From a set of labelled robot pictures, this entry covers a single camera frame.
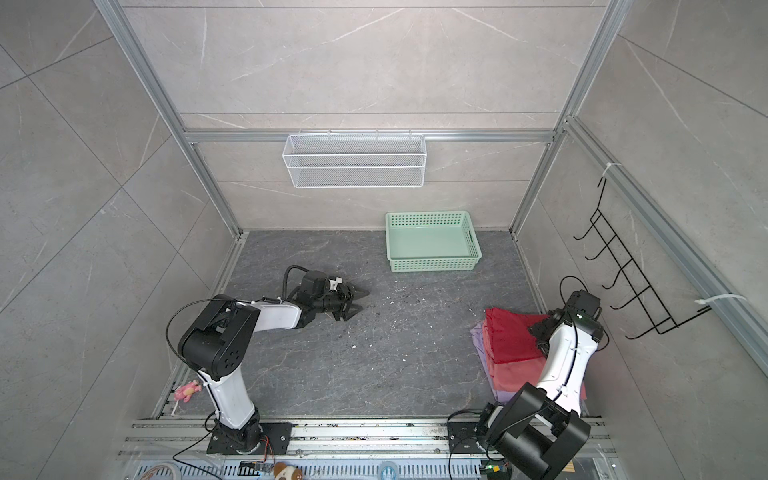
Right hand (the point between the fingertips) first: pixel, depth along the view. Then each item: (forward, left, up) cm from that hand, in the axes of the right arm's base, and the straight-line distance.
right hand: (543, 337), depth 79 cm
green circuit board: (-28, +17, -12) cm, 35 cm away
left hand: (+17, +48, -2) cm, 51 cm away
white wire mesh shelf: (+57, +53, +19) cm, 80 cm away
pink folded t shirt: (-8, +7, -7) cm, 12 cm away
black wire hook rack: (0, -15, +19) cm, 24 cm away
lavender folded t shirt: (+6, +15, -10) cm, 19 cm away
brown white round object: (-28, +67, -8) cm, 73 cm away
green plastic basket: (+42, +25, -6) cm, 49 cm away
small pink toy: (-9, +98, -8) cm, 98 cm away
